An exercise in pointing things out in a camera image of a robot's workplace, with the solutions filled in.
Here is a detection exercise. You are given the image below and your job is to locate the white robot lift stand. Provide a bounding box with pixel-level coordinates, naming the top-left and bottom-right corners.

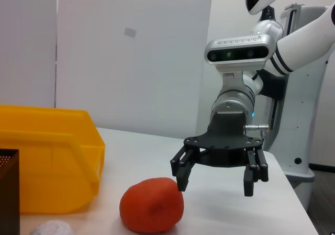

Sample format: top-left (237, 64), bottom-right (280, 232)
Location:
top-left (261, 3), bottom-right (335, 180)

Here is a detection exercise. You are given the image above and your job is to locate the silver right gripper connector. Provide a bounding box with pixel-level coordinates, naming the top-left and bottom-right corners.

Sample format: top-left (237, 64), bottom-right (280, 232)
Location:
top-left (243, 124), bottom-right (271, 139)

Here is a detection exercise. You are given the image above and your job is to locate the yellow plastic bin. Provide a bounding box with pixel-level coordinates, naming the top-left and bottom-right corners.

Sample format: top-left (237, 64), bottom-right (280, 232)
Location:
top-left (0, 104), bottom-right (106, 215)

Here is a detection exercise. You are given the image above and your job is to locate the black mesh pen holder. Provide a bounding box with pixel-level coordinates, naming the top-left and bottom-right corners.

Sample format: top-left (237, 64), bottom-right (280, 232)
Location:
top-left (0, 148), bottom-right (20, 235)

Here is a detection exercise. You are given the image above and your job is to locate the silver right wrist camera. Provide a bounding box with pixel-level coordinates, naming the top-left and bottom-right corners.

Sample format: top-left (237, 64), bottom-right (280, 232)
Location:
top-left (204, 34), bottom-right (278, 88)

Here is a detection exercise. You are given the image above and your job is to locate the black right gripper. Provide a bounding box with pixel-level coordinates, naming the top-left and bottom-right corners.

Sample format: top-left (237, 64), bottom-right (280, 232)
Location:
top-left (170, 111), bottom-right (270, 197)

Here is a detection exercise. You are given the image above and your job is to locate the white paper ball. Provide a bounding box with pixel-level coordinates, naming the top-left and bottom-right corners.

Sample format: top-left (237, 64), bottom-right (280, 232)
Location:
top-left (29, 220), bottom-right (74, 235)

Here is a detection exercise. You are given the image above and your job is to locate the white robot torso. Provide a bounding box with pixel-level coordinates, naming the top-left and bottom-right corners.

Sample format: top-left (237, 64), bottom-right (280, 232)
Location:
top-left (250, 6), bottom-right (285, 41)

